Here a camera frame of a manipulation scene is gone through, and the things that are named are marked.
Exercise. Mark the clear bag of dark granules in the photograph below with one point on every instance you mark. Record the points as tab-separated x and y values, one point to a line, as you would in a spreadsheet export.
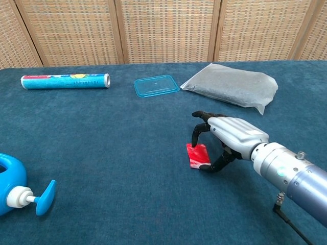
230	86

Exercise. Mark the woven bamboo folding screen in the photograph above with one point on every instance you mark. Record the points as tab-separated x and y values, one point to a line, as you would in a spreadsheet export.
163	30

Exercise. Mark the red packet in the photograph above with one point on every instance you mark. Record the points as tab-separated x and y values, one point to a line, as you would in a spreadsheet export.
199	157

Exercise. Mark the clear blue plastic lid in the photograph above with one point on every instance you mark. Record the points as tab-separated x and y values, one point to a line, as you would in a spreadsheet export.
155	85

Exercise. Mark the blue food bag roll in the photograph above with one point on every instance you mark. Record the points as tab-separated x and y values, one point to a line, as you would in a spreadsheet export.
64	81

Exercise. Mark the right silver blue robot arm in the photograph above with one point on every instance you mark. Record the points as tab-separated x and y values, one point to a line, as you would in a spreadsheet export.
288	171

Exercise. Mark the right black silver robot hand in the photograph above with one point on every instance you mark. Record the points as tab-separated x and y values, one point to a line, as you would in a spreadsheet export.
235	132

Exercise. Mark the dark teal table cloth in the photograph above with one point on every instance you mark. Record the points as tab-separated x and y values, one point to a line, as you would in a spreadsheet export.
102	140

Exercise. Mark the blue detergent pump bottle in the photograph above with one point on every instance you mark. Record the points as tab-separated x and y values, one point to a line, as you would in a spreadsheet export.
12	183

